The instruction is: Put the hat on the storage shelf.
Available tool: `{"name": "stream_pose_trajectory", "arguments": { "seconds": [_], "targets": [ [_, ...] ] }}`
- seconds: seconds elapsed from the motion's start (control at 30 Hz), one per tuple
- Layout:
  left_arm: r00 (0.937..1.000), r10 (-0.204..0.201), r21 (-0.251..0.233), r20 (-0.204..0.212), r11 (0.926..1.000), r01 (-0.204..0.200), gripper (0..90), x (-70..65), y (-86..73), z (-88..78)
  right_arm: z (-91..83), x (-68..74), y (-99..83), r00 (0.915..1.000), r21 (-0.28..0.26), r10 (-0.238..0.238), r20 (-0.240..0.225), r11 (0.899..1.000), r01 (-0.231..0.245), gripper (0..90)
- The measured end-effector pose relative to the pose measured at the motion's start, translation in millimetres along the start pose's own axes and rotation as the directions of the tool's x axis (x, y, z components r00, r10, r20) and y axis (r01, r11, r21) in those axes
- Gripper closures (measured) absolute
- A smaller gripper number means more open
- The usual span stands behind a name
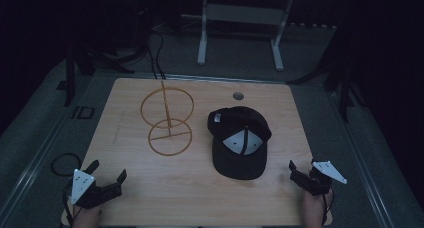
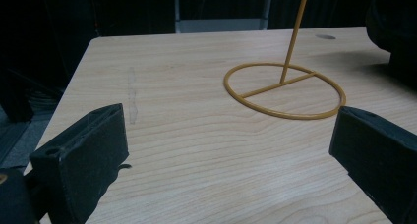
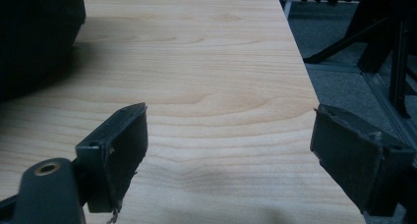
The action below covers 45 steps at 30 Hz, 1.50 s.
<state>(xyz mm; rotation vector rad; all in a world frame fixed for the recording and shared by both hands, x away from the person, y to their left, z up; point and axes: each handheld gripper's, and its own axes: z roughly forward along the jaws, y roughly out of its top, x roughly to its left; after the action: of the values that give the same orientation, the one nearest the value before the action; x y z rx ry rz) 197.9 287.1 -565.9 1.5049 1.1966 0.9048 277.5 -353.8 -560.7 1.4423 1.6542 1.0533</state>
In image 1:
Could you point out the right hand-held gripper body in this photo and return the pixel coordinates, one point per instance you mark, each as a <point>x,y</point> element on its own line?
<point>316,184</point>

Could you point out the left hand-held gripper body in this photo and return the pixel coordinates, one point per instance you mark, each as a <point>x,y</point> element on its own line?
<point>87,192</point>

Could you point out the black and white cap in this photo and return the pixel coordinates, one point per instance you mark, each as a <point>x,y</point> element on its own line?
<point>240,144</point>

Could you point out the person's right hand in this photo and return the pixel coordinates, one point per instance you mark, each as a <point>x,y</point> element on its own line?
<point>314,209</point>

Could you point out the person's left hand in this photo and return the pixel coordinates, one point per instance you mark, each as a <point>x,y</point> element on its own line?
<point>86,218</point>

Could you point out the black tripod stand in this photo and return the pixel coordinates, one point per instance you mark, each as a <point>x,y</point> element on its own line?
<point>343,88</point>
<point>70,74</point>

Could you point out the white metal desk frame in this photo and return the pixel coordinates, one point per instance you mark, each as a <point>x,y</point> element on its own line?
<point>240,14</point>

